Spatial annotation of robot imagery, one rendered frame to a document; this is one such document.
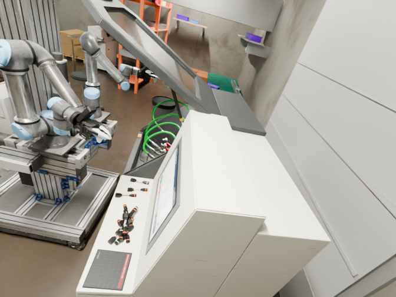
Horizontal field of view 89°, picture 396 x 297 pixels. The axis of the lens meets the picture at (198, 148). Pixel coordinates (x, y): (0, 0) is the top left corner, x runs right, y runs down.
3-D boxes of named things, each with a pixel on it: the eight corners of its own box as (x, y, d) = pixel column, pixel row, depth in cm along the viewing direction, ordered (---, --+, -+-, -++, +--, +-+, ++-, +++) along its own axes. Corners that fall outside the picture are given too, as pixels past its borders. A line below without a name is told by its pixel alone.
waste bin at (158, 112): (173, 125, 421) (178, 100, 391) (167, 135, 384) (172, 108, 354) (153, 119, 422) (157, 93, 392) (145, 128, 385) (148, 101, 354)
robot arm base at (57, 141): (36, 145, 133) (33, 132, 128) (52, 134, 146) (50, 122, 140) (59, 150, 134) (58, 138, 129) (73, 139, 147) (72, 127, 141)
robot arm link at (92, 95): (83, 106, 169) (82, 91, 162) (85, 100, 180) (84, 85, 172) (99, 108, 174) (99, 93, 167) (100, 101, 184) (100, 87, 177)
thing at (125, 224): (119, 207, 116) (119, 201, 113) (138, 209, 118) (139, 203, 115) (106, 244, 97) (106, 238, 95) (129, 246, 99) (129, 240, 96)
